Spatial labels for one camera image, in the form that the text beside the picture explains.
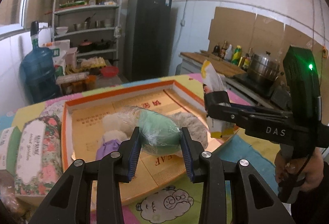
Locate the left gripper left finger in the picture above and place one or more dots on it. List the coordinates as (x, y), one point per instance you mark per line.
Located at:
(69, 201)

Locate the green soft item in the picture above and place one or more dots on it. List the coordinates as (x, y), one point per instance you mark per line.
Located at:
(160, 134)

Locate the metal kitchen shelf rack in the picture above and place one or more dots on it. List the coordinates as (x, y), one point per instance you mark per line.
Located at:
(91, 26)

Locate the steel pot with lid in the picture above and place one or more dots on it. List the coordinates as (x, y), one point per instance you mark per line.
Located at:
(263, 68)

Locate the dark grey refrigerator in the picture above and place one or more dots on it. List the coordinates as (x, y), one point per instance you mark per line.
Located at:
(146, 46)

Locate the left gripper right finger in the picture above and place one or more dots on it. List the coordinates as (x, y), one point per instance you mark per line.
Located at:
(253, 201)

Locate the floral wet wipes pack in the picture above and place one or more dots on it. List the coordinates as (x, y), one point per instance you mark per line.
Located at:
(38, 165)

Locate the green dish soap bottle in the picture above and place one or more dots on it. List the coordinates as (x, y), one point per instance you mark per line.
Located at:
(236, 55)

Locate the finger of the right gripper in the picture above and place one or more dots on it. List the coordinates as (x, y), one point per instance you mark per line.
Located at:
(216, 102)

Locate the white green tissue box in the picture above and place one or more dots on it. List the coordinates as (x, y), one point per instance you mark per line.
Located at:
(10, 142)

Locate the brown item in plastic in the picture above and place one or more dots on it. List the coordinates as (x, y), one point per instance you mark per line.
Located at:
(14, 207)

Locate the orange shallow cardboard box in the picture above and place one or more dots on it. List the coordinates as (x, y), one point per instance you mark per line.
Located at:
(87, 118)

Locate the white yellow snack packet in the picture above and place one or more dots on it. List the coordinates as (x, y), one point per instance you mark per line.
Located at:
(211, 82)

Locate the teddy bear purple dress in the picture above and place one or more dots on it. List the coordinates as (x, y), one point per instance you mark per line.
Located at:
(116, 131)

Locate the blue water jug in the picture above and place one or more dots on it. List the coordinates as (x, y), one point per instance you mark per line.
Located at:
(39, 70)

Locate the red plastic basket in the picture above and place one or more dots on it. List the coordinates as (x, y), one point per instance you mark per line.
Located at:
(109, 71)

